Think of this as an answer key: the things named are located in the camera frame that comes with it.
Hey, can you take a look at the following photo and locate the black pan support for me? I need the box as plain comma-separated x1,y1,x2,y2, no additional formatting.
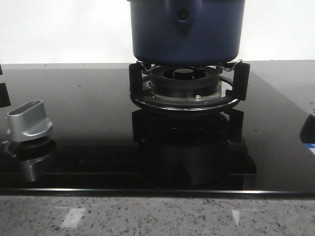
129,62,250,113
0,63,11,109

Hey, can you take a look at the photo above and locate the blue cooking pot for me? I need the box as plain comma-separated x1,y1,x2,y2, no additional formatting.
129,0,245,66

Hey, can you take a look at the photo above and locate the silver wire pot trivet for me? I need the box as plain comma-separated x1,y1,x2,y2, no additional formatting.
136,59,243,72

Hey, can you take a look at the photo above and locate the right black gas burner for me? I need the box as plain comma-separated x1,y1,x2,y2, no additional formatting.
150,66,220,98

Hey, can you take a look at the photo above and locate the black glass gas cooktop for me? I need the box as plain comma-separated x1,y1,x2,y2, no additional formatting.
0,64,315,198

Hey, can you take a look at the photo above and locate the right black pan support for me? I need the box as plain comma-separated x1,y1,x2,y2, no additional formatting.
129,62,250,113

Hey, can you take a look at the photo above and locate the silver right stove knob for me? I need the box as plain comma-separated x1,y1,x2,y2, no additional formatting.
6,100,53,142

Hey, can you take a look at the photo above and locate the blue white sticker label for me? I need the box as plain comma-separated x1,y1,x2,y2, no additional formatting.
304,143,315,155

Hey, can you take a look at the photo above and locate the left black pan support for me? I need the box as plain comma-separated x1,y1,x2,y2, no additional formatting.
0,63,11,109

